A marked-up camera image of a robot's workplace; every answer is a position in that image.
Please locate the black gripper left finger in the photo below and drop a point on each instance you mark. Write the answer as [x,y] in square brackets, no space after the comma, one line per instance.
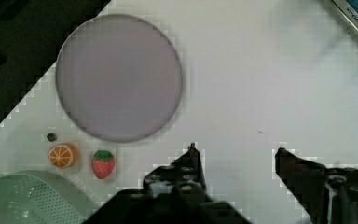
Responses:
[187,169]

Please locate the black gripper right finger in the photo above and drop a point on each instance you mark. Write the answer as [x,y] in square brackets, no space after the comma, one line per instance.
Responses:
[329,195]

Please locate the red strawberry toy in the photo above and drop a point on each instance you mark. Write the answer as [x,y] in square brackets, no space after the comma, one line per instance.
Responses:
[103,164]

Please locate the orange slice toy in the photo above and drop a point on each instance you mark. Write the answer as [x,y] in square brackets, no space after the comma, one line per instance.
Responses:
[63,155]

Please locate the lavender round plate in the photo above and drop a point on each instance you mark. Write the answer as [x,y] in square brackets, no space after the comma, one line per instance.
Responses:
[119,78]

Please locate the green perforated colander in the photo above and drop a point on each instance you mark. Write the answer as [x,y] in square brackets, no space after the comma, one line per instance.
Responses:
[39,197]

